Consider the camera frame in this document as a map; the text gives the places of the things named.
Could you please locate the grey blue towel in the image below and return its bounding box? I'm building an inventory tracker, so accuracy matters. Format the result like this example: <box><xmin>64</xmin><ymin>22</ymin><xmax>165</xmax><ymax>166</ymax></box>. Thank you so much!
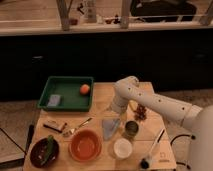
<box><xmin>102</xmin><ymin>118</ymin><xmax>120</xmax><ymax>141</ymax></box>

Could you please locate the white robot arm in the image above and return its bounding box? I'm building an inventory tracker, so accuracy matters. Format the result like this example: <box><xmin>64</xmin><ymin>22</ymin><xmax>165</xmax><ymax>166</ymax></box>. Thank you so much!
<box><xmin>110</xmin><ymin>76</ymin><xmax>213</xmax><ymax>171</ymax></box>

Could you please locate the brown dried food pile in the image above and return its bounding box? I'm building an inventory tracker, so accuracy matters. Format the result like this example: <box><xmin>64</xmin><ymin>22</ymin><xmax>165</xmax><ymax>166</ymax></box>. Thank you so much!
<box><xmin>134</xmin><ymin>105</ymin><xmax>147</xmax><ymax>121</ymax></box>

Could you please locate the green metal can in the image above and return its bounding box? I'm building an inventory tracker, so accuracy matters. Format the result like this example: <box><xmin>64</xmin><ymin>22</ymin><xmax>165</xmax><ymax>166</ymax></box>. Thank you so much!
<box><xmin>124</xmin><ymin>120</ymin><xmax>139</xmax><ymax>138</ymax></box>

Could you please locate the orange fruit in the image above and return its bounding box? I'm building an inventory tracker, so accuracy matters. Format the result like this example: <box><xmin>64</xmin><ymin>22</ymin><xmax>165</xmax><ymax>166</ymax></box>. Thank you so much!
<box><xmin>80</xmin><ymin>84</ymin><xmax>90</xmax><ymax>95</ymax></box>

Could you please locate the white cup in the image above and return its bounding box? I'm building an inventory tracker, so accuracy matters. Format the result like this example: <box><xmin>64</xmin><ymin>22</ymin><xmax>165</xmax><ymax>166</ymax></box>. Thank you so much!
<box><xmin>113</xmin><ymin>138</ymin><xmax>133</xmax><ymax>159</ymax></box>

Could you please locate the green plastic tray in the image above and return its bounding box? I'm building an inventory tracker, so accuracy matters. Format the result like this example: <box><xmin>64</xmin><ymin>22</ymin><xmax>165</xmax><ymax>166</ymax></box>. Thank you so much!
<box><xmin>38</xmin><ymin>76</ymin><xmax>94</xmax><ymax>112</ymax></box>

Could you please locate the orange bowl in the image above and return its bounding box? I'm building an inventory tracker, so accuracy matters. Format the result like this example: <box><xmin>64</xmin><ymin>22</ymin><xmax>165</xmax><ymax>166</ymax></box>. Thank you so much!
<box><xmin>68</xmin><ymin>129</ymin><xmax>102</xmax><ymax>162</ymax></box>

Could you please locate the grey sponge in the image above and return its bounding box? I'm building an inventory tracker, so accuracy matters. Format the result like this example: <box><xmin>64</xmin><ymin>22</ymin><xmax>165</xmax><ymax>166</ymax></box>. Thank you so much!
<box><xmin>47</xmin><ymin>94</ymin><xmax>61</xmax><ymax>107</ymax></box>

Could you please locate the green vegetable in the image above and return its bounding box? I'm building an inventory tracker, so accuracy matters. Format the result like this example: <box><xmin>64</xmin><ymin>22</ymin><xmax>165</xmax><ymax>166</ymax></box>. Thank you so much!
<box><xmin>41</xmin><ymin>135</ymin><xmax>54</xmax><ymax>165</ymax></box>

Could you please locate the dark brown plate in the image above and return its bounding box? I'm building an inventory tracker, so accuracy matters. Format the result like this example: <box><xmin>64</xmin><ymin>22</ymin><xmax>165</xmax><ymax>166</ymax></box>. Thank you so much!
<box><xmin>30</xmin><ymin>138</ymin><xmax>59</xmax><ymax>168</ymax></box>

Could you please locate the black cable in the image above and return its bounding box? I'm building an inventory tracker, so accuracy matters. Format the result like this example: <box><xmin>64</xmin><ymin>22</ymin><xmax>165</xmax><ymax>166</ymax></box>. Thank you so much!
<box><xmin>169</xmin><ymin>133</ymin><xmax>196</xmax><ymax>147</ymax></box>

